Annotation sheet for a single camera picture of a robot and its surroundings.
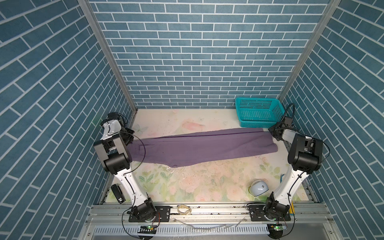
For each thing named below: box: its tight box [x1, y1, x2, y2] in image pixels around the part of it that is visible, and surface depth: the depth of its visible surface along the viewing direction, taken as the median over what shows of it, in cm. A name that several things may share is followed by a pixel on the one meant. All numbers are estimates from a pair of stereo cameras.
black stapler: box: [111, 184, 126, 205], surface depth 78 cm
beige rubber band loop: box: [177, 204, 192, 215], surface depth 77 cm
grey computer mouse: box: [248, 180, 269, 197], surface depth 76 cm
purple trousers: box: [129, 127, 278, 168], surface depth 99 cm
